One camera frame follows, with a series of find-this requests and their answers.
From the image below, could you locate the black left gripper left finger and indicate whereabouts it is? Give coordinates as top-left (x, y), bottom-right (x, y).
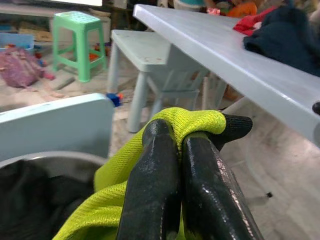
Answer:
top-left (116, 118), bottom-right (183, 240)

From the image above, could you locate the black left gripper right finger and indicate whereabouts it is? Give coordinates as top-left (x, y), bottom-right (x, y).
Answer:
top-left (180, 135), bottom-right (265, 240)

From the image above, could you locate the lime green garment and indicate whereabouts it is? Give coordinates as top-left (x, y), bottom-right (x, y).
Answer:
top-left (52, 106), bottom-right (254, 240)

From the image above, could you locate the dark navy garment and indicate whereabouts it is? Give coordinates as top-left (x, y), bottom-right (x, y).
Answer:
top-left (243, 4), bottom-right (320, 77)

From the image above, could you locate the light blue kid chair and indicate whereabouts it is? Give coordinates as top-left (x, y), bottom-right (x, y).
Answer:
top-left (147, 68), bottom-right (210, 111)

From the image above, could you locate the blue toy block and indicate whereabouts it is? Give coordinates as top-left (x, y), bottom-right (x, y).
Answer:
top-left (106, 92), bottom-right (125, 108)

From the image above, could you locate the grey laundry bin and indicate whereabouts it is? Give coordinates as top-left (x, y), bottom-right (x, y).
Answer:
top-left (0, 150), bottom-right (107, 240)

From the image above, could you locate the light blue chair backrest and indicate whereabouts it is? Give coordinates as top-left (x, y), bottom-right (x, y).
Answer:
top-left (0, 92), bottom-right (116, 162)

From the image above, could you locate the black clothes heap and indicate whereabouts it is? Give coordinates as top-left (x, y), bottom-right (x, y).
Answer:
top-left (0, 159), bottom-right (96, 240)

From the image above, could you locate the light blue kid table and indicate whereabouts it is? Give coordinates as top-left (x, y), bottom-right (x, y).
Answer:
top-left (107, 29), bottom-right (210, 133)

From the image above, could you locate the light blue folding table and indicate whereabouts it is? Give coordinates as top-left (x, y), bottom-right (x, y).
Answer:
top-left (132, 3), bottom-right (320, 201)

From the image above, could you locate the green plastic stool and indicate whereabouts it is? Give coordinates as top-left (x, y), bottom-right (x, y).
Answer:
top-left (51, 11), bottom-right (108, 83)

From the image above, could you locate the pink child backpack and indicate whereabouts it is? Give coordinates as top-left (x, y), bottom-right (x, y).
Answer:
top-left (0, 47), bottom-right (46, 88)

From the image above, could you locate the red clothes heap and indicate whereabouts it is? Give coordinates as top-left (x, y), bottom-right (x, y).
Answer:
top-left (233, 6), bottom-right (277, 36)

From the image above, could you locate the blue plastic storage bin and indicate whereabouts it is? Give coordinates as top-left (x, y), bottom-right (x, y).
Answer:
top-left (0, 32), bottom-right (35, 55)

